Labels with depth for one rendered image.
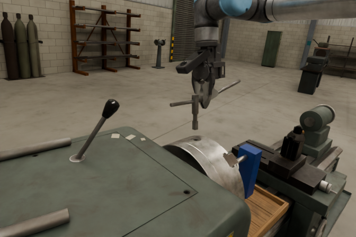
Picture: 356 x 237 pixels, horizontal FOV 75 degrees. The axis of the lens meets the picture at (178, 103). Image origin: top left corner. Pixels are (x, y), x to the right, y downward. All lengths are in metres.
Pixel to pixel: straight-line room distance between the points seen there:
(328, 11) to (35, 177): 0.72
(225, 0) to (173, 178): 0.46
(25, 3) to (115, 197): 7.13
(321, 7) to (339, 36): 13.97
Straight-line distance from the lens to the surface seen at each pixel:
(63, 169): 0.59
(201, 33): 0.74
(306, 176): 1.29
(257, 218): 1.08
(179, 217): 0.46
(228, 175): 0.71
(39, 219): 0.45
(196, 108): 0.73
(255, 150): 1.06
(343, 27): 14.62
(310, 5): 0.65
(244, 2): 0.67
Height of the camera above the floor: 1.57
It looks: 18 degrees down
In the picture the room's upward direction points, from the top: 5 degrees clockwise
